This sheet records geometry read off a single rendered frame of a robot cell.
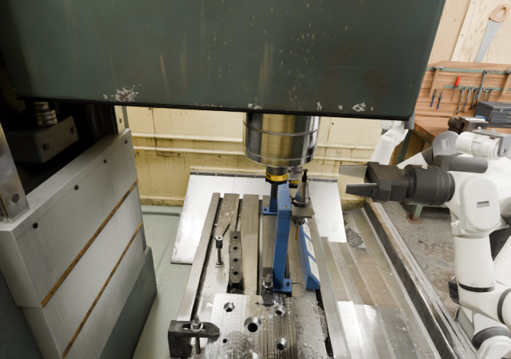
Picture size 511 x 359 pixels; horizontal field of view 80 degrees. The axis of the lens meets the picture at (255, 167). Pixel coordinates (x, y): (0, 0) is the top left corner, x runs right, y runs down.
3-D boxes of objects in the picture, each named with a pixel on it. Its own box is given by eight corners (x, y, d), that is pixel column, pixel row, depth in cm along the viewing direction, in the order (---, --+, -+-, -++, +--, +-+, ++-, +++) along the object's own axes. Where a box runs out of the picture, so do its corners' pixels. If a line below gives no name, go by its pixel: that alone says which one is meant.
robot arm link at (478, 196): (439, 174, 69) (445, 232, 69) (463, 178, 60) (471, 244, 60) (468, 170, 68) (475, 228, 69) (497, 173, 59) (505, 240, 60)
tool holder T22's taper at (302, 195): (293, 195, 96) (295, 176, 93) (306, 195, 97) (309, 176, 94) (296, 202, 93) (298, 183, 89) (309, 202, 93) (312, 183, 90)
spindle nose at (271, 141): (247, 136, 74) (249, 86, 68) (313, 141, 72) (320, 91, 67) (236, 164, 59) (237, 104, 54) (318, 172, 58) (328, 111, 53)
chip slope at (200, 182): (331, 214, 193) (338, 178, 181) (363, 309, 131) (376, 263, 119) (192, 206, 193) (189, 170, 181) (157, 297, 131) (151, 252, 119)
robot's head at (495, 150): (478, 153, 94) (483, 128, 92) (509, 160, 87) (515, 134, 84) (464, 155, 92) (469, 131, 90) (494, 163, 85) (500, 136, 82)
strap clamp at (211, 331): (220, 347, 84) (220, 312, 77) (219, 360, 81) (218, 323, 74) (173, 345, 84) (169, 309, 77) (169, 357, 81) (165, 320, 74)
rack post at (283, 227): (290, 281, 107) (299, 211, 93) (291, 293, 102) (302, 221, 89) (261, 279, 107) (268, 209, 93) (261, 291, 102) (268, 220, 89)
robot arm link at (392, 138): (401, 109, 121) (388, 139, 127) (387, 109, 116) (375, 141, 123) (415, 115, 116) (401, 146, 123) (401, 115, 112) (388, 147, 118)
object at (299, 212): (313, 209, 93) (313, 207, 93) (315, 219, 88) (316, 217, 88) (290, 208, 93) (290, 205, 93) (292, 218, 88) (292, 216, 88)
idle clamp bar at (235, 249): (241, 243, 123) (241, 230, 120) (242, 296, 100) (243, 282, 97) (229, 243, 123) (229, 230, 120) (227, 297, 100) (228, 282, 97)
